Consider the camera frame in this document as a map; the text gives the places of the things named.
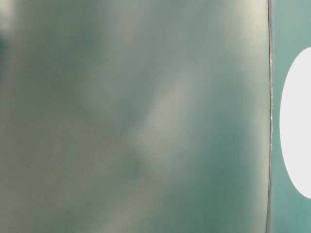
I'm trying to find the white round bowl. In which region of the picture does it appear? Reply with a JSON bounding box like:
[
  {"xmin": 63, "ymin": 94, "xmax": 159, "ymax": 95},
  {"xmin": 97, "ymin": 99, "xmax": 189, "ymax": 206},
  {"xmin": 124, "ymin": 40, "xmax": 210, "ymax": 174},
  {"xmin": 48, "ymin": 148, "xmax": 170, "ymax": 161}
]
[{"xmin": 279, "ymin": 48, "xmax": 311, "ymax": 198}]

